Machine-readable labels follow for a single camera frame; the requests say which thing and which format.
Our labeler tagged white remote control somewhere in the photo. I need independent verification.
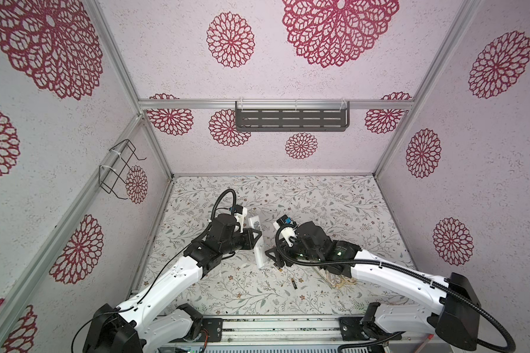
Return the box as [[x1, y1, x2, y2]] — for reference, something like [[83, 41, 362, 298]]
[[248, 216, 266, 269]]

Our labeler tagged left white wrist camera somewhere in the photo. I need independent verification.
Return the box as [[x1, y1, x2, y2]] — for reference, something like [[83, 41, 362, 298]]
[[233, 204, 248, 233]]

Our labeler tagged black wire wall rack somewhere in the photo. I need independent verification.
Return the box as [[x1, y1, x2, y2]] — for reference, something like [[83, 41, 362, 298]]
[[97, 139, 146, 200]]

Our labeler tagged red pen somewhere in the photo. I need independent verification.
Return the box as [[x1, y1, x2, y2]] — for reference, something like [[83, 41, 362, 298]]
[[415, 335, 434, 353]]

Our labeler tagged beige coiled cord bundle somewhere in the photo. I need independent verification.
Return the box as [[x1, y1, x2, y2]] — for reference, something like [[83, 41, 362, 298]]
[[313, 264, 359, 290]]

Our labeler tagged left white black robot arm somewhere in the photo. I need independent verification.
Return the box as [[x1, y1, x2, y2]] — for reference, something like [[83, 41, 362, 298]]
[[82, 188, 262, 352]]

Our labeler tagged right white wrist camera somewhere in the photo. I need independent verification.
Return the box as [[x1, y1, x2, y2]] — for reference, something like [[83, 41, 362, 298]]
[[273, 215, 297, 247]]

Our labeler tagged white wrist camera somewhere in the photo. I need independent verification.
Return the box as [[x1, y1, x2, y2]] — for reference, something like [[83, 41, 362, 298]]
[[233, 204, 248, 233], [273, 215, 297, 247]]

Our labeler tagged dark grey wall shelf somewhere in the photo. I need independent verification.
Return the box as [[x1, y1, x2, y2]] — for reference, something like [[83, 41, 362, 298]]
[[234, 101, 350, 132]]

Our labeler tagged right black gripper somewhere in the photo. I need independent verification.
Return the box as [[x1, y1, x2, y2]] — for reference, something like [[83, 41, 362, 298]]
[[264, 235, 322, 266]]

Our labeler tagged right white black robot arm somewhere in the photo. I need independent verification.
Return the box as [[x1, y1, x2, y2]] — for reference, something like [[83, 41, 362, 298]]
[[266, 216, 516, 352]]

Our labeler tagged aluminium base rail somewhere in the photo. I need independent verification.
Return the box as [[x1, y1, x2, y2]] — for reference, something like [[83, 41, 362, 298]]
[[158, 314, 434, 349]]

